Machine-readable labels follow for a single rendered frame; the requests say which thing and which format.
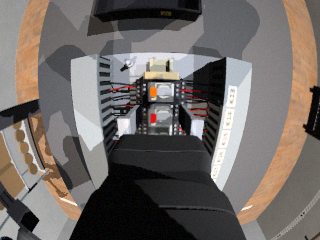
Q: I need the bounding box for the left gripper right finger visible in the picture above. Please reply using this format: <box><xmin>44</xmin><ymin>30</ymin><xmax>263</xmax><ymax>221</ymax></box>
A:
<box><xmin>178</xmin><ymin>105</ymin><xmax>204</xmax><ymax>140</ymax></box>

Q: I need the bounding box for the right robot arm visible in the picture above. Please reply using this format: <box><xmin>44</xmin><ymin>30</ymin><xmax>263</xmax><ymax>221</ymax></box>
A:
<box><xmin>0</xmin><ymin>228</ymin><xmax>34</xmax><ymax>240</ymax></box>

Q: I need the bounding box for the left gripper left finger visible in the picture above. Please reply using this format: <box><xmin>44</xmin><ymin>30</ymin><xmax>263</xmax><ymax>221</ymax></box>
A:
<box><xmin>117</xmin><ymin>104</ymin><xmax>142</xmax><ymax>138</ymax></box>

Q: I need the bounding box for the grey relay with red button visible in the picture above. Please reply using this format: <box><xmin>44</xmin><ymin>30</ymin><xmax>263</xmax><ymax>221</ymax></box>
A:
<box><xmin>148</xmin><ymin>103</ymin><xmax>173</xmax><ymax>127</ymax></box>

